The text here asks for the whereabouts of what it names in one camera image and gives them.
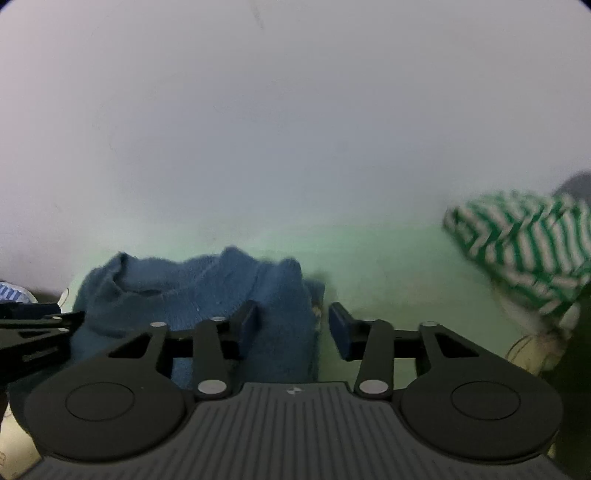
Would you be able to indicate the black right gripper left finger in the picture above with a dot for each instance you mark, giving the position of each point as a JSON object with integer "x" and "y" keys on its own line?
{"x": 239, "y": 330}

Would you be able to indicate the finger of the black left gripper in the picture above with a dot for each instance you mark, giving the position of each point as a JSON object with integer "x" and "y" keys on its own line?
{"x": 26, "y": 352}
{"x": 38, "y": 322}

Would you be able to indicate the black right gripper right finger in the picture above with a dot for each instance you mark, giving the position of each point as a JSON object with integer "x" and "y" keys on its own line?
{"x": 349, "y": 334}

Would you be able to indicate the blue knit sweater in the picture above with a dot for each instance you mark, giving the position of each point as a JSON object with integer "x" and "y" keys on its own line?
{"x": 128, "y": 294}

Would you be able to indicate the blue white patterned cloth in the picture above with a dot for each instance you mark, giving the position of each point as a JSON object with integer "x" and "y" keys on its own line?
{"x": 14, "y": 293}

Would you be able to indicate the green white striped garment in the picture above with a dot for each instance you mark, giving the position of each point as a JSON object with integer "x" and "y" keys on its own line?
{"x": 536, "y": 247}

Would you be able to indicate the dark green garment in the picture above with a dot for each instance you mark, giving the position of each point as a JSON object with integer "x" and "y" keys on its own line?
{"x": 571, "y": 379}

